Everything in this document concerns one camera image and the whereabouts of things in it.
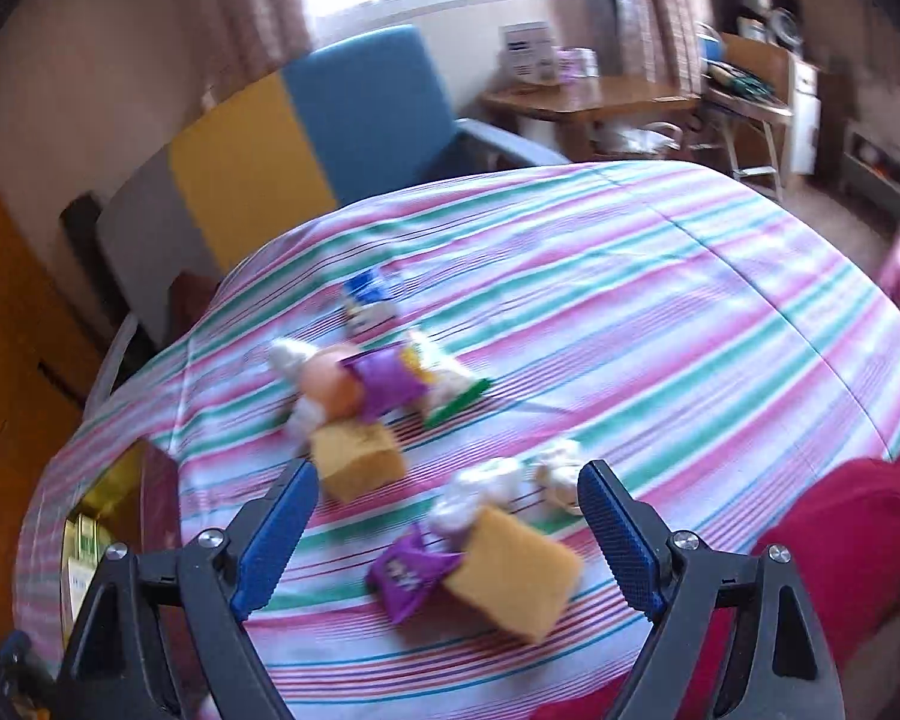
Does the wooden wardrobe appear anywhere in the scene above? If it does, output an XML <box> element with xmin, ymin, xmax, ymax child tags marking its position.
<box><xmin>0</xmin><ymin>142</ymin><xmax>110</xmax><ymax>653</ymax></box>

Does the grey yellow blue sofa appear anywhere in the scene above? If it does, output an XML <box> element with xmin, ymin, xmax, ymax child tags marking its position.
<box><xmin>94</xmin><ymin>24</ymin><xmax>571</xmax><ymax>361</ymax></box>

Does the blue tissue pack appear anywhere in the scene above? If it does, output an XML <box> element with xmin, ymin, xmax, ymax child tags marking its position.
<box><xmin>345</xmin><ymin>270</ymin><xmax>402</xmax><ymax>338</ymax></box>

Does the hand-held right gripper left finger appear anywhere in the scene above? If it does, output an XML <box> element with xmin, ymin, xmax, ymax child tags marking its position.
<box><xmin>56</xmin><ymin>457</ymin><xmax>320</xmax><ymax>720</ymax></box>

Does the wooden side table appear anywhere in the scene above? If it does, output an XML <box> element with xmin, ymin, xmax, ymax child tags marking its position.
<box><xmin>480</xmin><ymin>75</ymin><xmax>702</xmax><ymax>162</ymax></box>

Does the white cabinet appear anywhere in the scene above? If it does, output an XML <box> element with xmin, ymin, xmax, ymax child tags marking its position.
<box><xmin>789</xmin><ymin>60</ymin><xmax>823</xmax><ymax>175</ymax></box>

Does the beige curtain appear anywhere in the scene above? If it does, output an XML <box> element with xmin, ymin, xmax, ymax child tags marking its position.
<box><xmin>607</xmin><ymin>0</ymin><xmax>710</xmax><ymax>91</ymax></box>
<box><xmin>195</xmin><ymin>0</ymin><xmax>314</xmax><ymax>82</ymax></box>

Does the white crumpled wad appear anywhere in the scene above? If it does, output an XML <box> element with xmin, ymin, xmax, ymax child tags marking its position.
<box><xmin>532</xmin><ymin>441</ymin><xmax>590</xmax><ymax>515</ymax></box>

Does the striped bed sheet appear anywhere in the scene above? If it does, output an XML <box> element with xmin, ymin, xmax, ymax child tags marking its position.
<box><xmin>11</xmin><ymin>157</ymin><xmax>900</xmax><ymax>720</ymax></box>

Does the grey heater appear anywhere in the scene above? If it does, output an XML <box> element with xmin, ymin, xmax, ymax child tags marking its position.
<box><xmin>842</xmin><ymin>116</ymin><xmax>900</xmax><ymax>203</ymax></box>

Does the cluttered wooden shelf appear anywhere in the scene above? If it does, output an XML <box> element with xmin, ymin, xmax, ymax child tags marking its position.
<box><xmin>709</xmin><ymin>0</ymin><xmax>803</xmax><ymax>106</ymax></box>

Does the purple snack packet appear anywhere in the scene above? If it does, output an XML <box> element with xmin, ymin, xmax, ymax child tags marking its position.
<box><xmin>341</xmin><ymin>349</ymin><xmax>428</xmax><ymax>421</ymax></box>
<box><xmin>366</xmin><ymin>523</ymin><xmax>466</xmax><ymax>625</ymax></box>

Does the yellow sponge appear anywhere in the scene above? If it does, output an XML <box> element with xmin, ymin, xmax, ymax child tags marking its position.
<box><xmin>307</xmin><ymin>420</ymin><xmax>408</xmax><ymax>503</ymax></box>
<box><xmin>446</xmin><ymin>506</ymin><xmax>582</xmax><ymax>646</ymax></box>

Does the white plastic wad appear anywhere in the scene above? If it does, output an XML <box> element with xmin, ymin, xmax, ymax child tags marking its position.
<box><xmin>268</xmin><ymin>337</ymin><xmax>316</xmax><ymax>380</ymax></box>
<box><xmin>427</xmin><ymin>457</ymin><xmax>526</xmax><ymax>541</ymax></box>

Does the white printed box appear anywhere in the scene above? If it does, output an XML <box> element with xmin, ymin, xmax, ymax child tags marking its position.
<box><xmin>499</xmin><ymin>21</ymin><xmax>560</xmax><ymax>83</ymax></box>

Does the gold tray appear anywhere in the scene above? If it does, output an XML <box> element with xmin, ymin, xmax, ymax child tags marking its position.
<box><xmin>60</xmin><ymin>439</ymin><xmax>185</xmax><ymax>661</ymax></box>

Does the peach mushroom toy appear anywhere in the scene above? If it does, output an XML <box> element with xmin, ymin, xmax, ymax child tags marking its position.
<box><xmin>281</xmin><ymin>347</ymin><xmax>366</xmax><ymax>455</ymax></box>

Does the red cloth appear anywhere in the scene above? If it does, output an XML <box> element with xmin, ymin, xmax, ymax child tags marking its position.
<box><xmin>547</xmin><ymin>439</ymin><xmax>900</xmax><ymax>720</ymax></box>

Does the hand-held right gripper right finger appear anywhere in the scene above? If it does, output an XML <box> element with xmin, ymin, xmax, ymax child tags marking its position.
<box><xmin>576</xmin><ymin>457</ymin><xmax>848</xmax><ymax>720</ymax></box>

